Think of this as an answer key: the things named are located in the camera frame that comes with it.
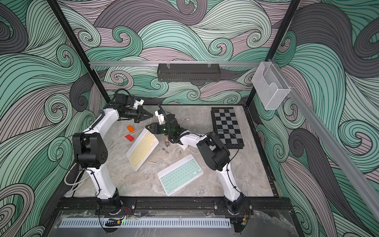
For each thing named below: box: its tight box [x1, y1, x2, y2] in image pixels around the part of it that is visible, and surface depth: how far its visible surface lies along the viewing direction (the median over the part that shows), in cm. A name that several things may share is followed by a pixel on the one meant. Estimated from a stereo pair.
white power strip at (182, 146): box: [176, 143, 189, 151], surface depth 95 cm
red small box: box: [125, 134, 135, 142], surface depth 102 cm
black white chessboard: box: [210, 107, 245, 150], surface depth 106 cm
